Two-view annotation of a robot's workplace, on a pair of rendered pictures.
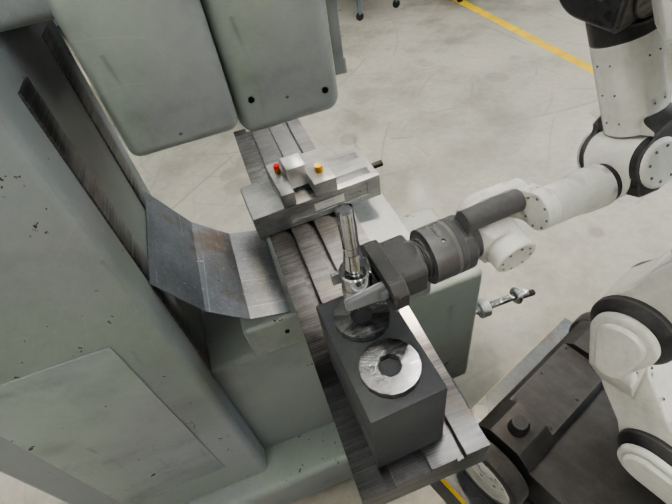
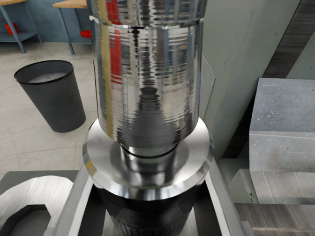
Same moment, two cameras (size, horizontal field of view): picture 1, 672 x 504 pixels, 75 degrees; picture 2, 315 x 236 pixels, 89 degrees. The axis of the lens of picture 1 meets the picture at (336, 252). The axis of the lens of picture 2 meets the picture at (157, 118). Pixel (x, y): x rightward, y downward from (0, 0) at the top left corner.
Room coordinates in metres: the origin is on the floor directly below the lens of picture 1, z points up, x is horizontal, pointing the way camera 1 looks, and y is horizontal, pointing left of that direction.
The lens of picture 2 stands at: (0.42, -0.06, 1.30)
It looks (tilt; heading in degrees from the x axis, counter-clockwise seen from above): 42 degrees down; 100
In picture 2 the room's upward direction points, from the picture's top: 2 degrees clockwise
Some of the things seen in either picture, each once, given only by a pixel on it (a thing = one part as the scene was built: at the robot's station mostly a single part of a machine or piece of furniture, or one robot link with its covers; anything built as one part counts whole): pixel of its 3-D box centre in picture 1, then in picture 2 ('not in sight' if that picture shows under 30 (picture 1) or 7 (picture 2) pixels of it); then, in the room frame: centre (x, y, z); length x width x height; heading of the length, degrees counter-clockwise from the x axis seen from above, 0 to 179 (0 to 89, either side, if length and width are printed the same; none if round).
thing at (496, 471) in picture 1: (488, 469); not in sight; (0.33, -0.27, 0.50); 0.20 x 0.05 x 0.20; 31
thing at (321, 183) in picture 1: (316, 171); not in sight; (0.96, 0.01, 1.04); 0.15 x 0.06 x 0.04; 14
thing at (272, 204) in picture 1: (309, 185); not in sight; (0.96, 0.04, 1.00); 0.35 x 0.15 x 0.11; 104
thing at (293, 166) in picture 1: (294, 170); not in sight; (0.95, 0.06, 1.06); 0.06 x 0.05 x 0.06; 14
